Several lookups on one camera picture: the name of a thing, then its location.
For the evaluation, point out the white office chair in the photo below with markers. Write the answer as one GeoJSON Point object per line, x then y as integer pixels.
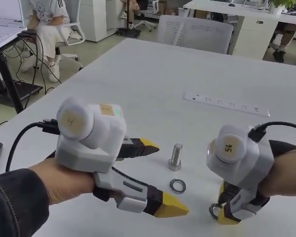
{"type": "Point", "coordinates": [74, 27]}

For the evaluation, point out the grey mesh office chair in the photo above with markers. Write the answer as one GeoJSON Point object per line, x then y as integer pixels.
{"type": "Point", "coordinates": [195, 32]}

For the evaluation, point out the person's left forearm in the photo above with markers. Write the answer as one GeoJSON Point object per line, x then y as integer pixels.
{"type": "Point", "coordinates": [12, 205]}

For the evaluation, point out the person's left hand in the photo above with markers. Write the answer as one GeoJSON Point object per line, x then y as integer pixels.
{"type": "Point", "coordinates": [69, 184]}

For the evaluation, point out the person's right hand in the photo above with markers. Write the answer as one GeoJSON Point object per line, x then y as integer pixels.
{"type": "Point", "coordinates": [288, 175]}

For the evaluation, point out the person's right forearm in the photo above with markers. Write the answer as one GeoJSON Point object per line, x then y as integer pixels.
{"type": "Point", "coordinates": [288, 148]}

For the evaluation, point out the white laptop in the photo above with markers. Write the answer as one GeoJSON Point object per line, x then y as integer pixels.
{"type": "Point", "coordinates": [2, 32]}

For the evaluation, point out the large steel bolt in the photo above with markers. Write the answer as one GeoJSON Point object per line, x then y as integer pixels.
{"type": "Point", "coordinates": [175, 158]}

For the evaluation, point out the white power strip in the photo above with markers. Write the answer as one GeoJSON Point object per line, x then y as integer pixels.
{"type": "Point", "coordinates": [227, 103]}

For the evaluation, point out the green plant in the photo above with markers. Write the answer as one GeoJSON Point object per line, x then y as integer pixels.
{"type": "Point", "coordinates": [281, 3]}

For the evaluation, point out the white office desk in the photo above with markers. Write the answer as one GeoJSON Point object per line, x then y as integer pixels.
{"type": "Point", "coordinates": [249, 19]}

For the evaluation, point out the white cabinet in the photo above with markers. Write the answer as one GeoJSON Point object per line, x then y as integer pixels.
{"type": "Point", "coordinates": [96, 19]}

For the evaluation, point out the desk with black legs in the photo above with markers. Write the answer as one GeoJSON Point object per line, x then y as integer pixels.
{"type": "Point", "coordinates": [8, 81]}

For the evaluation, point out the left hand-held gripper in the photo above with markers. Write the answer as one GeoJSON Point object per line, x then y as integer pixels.
{"type": "Point", "coordinates": [98, 138]}

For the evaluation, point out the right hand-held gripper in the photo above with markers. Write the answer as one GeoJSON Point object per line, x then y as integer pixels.
{"type": "Point", "coordinates": [246, 163]}

